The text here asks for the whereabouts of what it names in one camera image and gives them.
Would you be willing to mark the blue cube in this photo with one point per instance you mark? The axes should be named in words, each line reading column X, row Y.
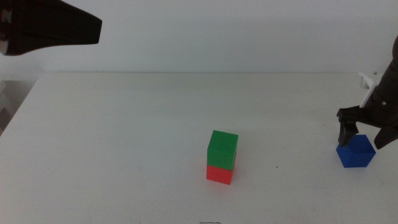
column 357, row 154

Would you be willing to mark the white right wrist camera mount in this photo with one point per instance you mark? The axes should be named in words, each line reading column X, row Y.
column 370, row 90

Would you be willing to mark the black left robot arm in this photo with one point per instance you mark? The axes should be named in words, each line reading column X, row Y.
column 46, row 28

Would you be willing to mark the red cube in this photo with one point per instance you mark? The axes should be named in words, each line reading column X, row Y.
column 219, row 175

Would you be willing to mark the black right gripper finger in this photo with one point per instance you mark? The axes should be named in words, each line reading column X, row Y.
column 346, row 133
column 387, row 137

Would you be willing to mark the green cube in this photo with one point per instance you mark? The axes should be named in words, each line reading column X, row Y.
column 221, row 151

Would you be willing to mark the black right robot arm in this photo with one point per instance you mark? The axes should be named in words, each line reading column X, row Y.
column 395, row 53

